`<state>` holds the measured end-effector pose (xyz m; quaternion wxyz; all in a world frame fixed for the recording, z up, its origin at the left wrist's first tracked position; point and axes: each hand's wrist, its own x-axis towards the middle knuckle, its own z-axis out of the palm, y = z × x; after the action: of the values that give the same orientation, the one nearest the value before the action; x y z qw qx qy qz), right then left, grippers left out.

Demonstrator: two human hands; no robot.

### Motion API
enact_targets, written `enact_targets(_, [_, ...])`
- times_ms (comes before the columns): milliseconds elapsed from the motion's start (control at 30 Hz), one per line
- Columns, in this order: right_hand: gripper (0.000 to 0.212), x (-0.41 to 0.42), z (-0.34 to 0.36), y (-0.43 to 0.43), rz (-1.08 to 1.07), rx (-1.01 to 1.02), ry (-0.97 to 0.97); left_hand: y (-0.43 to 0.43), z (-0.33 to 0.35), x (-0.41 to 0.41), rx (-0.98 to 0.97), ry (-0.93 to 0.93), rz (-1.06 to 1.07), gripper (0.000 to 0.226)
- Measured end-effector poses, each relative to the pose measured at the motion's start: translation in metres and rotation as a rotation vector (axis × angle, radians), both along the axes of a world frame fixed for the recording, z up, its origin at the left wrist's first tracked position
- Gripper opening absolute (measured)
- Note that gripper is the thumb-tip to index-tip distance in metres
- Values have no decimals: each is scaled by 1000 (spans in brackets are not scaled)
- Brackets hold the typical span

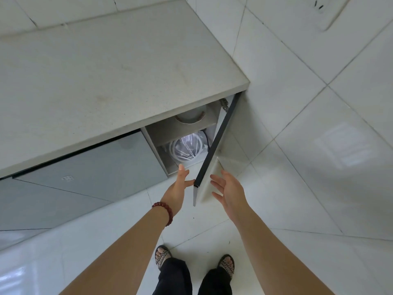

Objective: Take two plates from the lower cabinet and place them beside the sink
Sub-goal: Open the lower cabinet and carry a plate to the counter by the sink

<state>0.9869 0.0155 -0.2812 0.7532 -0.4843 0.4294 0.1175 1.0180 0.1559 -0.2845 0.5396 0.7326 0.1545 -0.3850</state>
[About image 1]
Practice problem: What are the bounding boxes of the person's left hand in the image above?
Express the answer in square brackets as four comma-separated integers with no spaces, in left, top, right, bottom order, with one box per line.
[160,163,196,217]

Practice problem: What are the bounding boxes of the person's right hand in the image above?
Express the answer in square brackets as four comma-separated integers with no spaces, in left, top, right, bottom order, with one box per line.
[209,170,251,225]

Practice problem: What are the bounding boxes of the black-framed grey cabinet door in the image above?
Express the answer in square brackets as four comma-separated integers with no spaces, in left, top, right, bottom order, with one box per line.
[192,92,243,207]

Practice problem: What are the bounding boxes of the white plate red pattern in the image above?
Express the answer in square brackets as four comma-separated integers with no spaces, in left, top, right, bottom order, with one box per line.
[175,109,206,125]

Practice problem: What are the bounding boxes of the person's left forearm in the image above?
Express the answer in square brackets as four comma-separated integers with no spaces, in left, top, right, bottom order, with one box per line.
[60,209,171,295]

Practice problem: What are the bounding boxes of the person's right forearm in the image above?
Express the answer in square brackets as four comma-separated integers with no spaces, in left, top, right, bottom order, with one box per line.
[235,209,335,295]

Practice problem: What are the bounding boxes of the grey cabinet shelf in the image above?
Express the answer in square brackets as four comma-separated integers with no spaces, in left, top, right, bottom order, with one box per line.
[146,104,221,148]

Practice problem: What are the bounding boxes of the person's left black sandal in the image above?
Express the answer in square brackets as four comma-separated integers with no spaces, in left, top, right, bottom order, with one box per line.
[155,245,172,271]

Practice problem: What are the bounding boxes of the person's black sandal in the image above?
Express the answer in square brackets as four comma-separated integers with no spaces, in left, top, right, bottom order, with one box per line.
[155,245,172,271]
[218,254,236,279]

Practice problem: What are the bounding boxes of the person's right black sandal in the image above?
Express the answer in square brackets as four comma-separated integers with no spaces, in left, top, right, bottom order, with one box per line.
[218,254,236,279]

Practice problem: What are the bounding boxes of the person's black trousers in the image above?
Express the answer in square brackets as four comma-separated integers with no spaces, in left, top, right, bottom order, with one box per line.
[152,258,234,295]

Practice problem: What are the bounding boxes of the plain grey cabinet door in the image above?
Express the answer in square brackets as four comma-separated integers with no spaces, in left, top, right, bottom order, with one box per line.
[0,177,113,231]
[14,131,169,202]

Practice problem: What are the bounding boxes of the red bead bracelet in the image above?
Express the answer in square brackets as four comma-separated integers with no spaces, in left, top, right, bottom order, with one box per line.
[151,202,174,227]

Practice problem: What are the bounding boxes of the bagged white hose coil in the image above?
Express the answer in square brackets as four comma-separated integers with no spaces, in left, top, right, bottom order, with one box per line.
[168,132,209,165]

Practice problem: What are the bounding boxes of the white wall socket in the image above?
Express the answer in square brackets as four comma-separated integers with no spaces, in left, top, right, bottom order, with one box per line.
[302,0,352,32]

